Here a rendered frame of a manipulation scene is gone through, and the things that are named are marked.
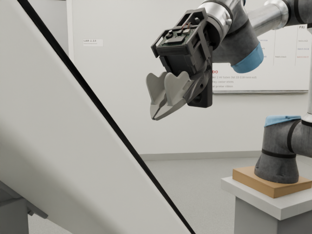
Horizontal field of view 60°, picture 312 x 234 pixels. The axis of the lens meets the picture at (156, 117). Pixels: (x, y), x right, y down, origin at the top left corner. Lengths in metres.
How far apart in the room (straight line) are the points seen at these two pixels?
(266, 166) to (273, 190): 0.09
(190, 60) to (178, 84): 0.04
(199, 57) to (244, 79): 3.54
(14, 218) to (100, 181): 0.21
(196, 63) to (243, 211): 0.78
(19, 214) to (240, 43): 0.50
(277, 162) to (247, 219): 0.25
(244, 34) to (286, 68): 3.68
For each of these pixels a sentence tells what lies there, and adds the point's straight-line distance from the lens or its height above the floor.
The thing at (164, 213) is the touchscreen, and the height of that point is 1.05.
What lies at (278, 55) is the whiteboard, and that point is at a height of 1.47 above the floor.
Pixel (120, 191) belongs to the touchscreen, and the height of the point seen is 1.08.
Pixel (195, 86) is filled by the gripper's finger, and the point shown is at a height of 1.14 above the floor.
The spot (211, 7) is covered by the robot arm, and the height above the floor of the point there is 1.28.
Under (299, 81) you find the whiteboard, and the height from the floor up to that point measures 1.10.
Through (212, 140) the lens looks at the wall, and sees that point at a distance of 3.96.
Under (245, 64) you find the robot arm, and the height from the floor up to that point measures 1.18.
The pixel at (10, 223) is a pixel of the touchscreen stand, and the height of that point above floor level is 1.00.
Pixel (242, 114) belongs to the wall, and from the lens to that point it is 4.05.
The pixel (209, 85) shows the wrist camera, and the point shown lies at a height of 1.14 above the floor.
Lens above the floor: 1.16
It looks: 8 degrees down
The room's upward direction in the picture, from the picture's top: straight up
